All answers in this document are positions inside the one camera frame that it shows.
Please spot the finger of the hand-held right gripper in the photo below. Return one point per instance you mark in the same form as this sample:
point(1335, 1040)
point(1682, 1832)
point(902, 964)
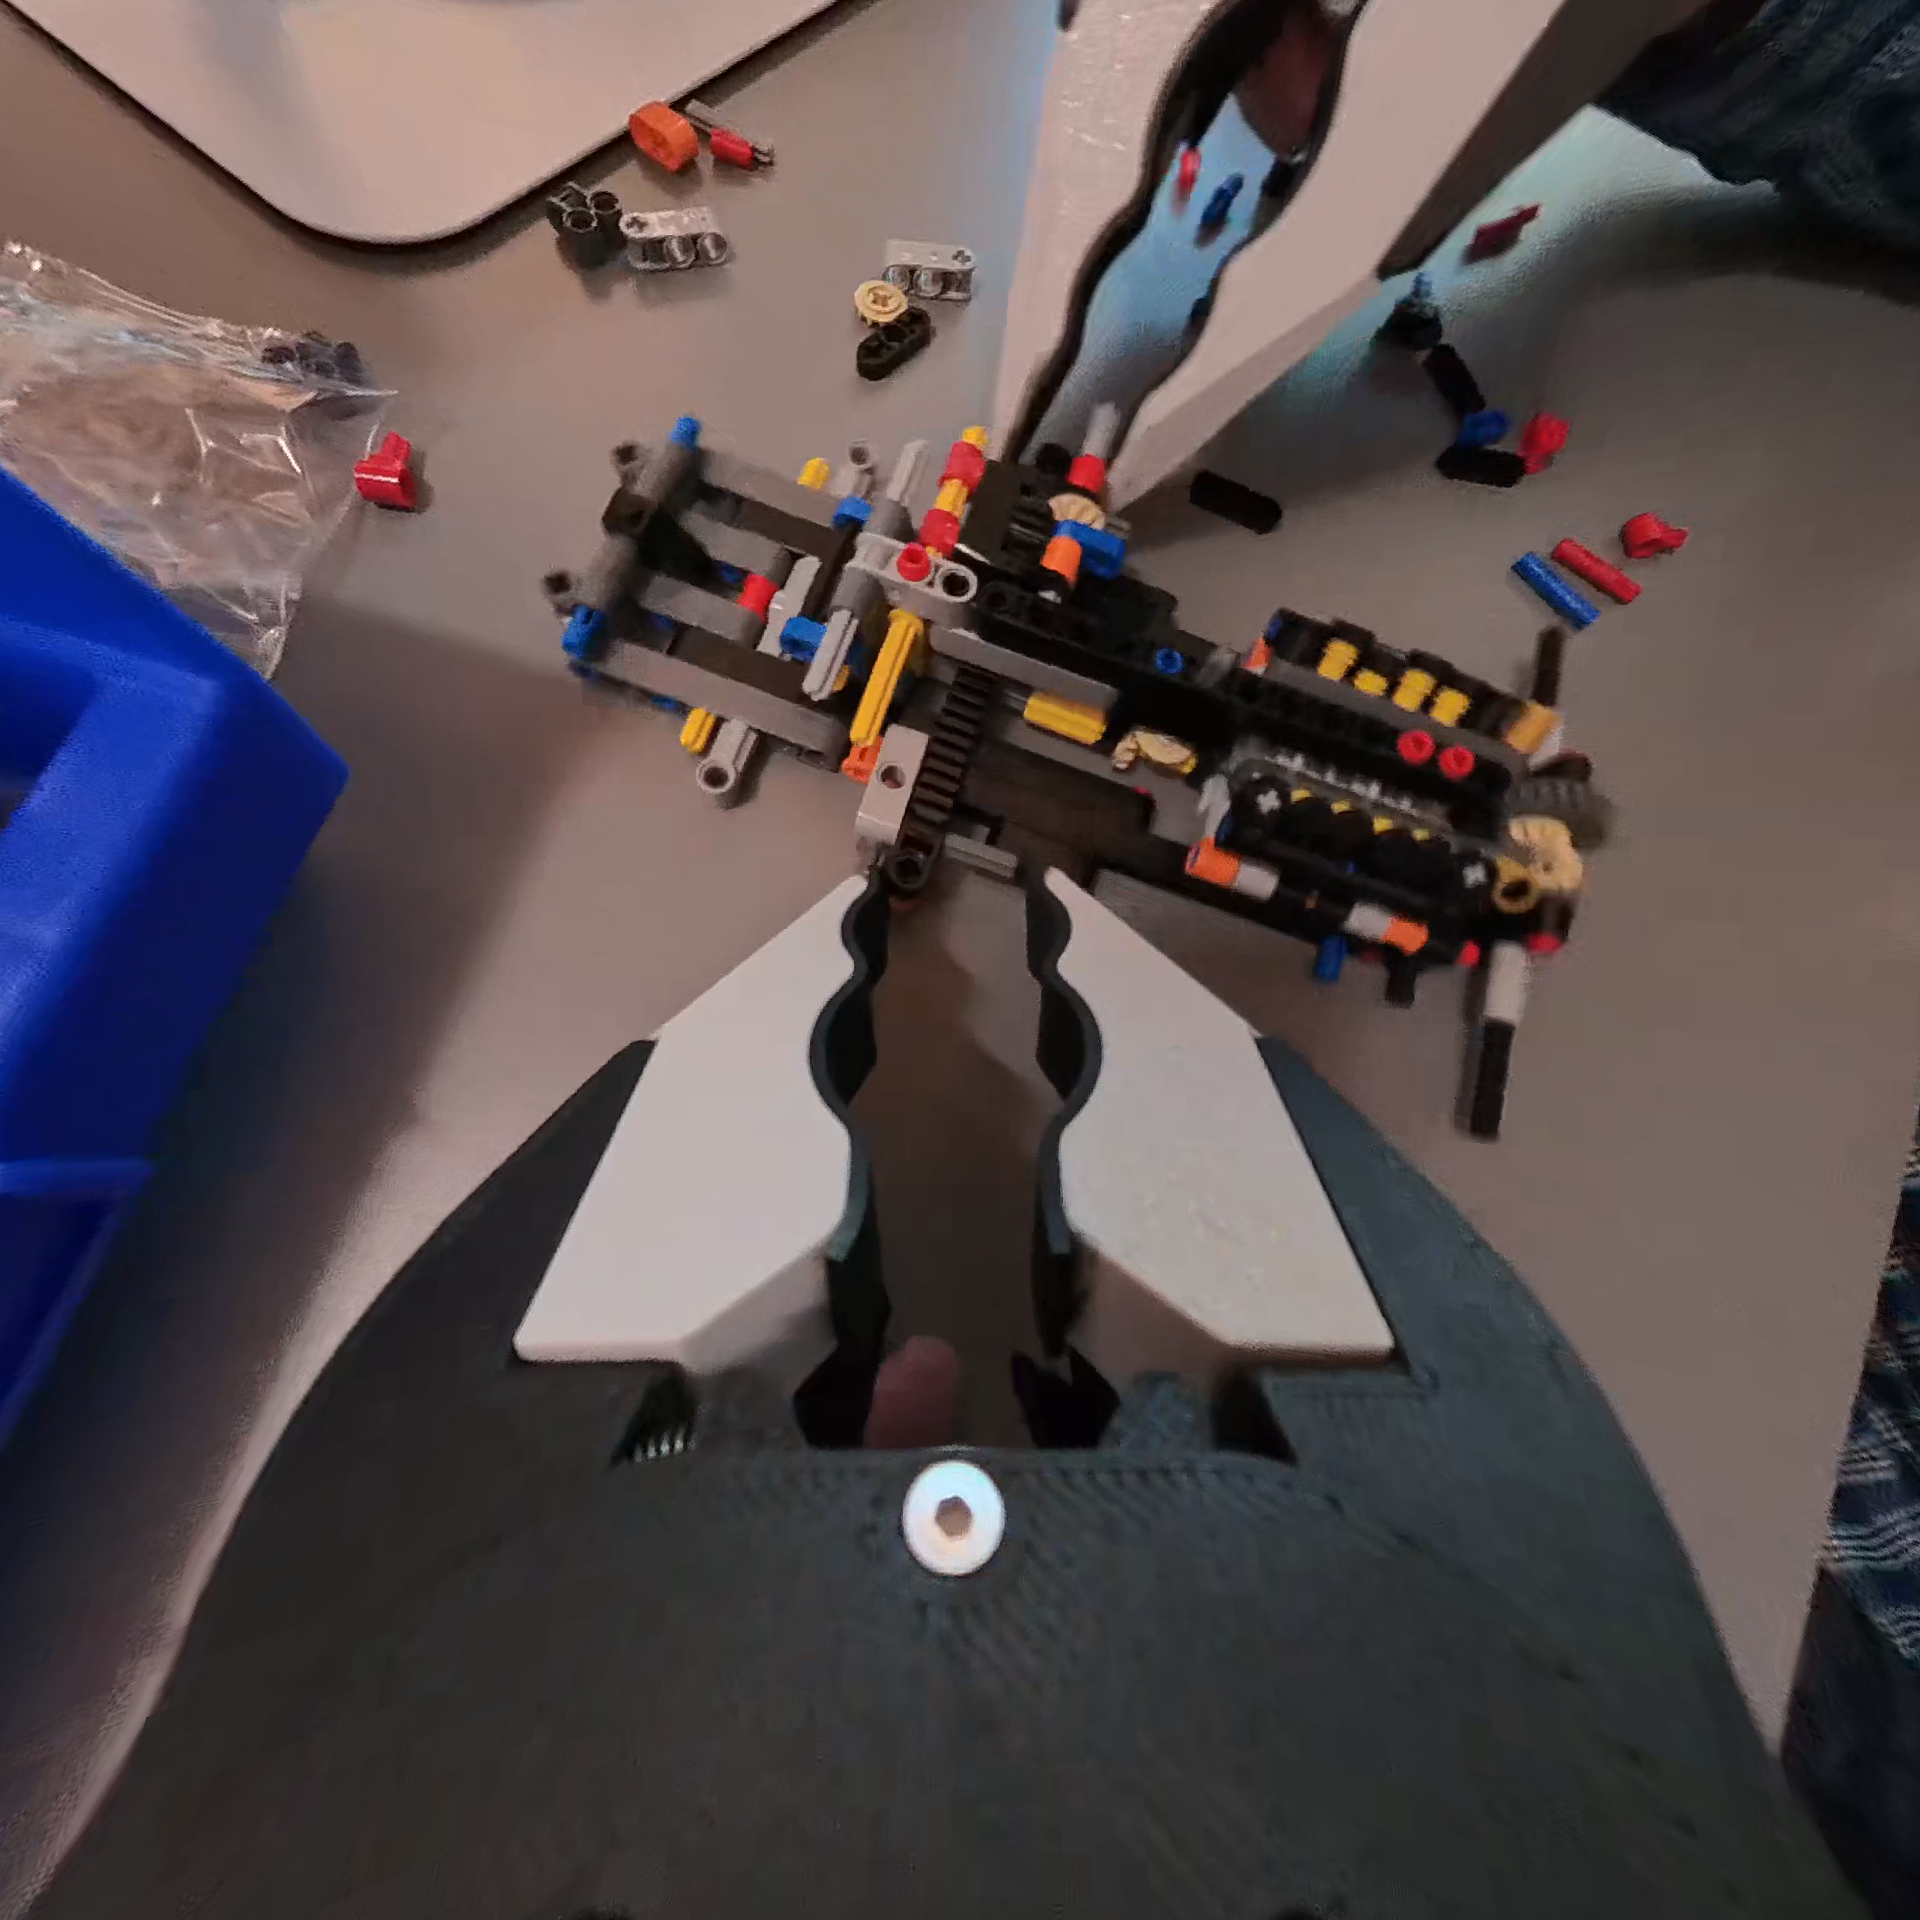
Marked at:
point(1079, 181)
point(1382, 149)

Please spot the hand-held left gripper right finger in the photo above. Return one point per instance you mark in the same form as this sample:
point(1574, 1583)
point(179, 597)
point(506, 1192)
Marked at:
point(1230, 1200)

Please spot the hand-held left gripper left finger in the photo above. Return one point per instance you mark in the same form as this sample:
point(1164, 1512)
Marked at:
point(691, 1200)

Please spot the small blue lego pin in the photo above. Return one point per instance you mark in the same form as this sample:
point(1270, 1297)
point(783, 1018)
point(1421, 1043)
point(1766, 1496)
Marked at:
point(1225, 194)

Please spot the lego car chassis model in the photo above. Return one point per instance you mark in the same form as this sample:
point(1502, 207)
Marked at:
point(1050, 628)

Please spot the person's right forearm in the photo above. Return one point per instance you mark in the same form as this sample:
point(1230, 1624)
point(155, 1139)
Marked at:
point(1786, 105)

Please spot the black lego piece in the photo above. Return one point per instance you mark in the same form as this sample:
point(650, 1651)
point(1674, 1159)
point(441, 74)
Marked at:
point(1411, 319)

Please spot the light grey lego connector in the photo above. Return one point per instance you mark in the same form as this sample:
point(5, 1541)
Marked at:
point(931, 269)
point(678, 240)

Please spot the tan lego gear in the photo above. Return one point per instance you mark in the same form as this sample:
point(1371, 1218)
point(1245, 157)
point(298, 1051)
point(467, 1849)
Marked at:
point(882, 300)

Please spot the black thin lego liftarm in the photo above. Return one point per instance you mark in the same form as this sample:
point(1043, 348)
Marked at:
point(897, 346)

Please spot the blue thin lego liftarm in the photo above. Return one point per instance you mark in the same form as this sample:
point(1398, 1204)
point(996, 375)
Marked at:
point(1484, 427)

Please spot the red lego block with hole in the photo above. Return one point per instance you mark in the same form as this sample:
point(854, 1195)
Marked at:
point(1542, 439)

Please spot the small red lego bush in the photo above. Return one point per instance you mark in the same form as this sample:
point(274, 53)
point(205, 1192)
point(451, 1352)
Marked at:
point(732, 147)

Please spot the grey lego axle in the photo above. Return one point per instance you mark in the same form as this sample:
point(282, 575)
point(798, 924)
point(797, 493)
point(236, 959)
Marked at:
point(694, 109)

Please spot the orange lego piece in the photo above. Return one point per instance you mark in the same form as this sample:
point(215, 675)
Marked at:
point(663, 133)

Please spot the red lego axle connector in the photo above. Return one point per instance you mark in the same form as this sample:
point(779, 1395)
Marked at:
point(1651, 535)

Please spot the blue long lego pin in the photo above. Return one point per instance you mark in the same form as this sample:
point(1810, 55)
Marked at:
point(1554, 587)

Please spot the red long lego pin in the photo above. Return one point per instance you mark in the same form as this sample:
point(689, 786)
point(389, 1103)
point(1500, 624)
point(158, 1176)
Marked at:
point(1595, 569)

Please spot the dark grey lego connector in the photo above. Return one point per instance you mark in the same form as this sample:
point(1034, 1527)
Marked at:
point(317, 359)
point(586, 225)

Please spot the blue plastic bin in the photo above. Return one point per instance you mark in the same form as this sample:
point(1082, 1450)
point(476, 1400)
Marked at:
point(135, 839)

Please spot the white book stand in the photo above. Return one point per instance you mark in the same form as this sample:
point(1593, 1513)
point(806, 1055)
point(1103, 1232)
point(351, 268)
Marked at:
point(377, 105)

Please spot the person's plaid shirt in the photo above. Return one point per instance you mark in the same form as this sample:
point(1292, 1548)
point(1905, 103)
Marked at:
point(1869, 1575)

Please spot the crumpled clear plastic bag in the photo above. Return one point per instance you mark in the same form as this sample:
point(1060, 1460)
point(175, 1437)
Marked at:
point(166, 450)

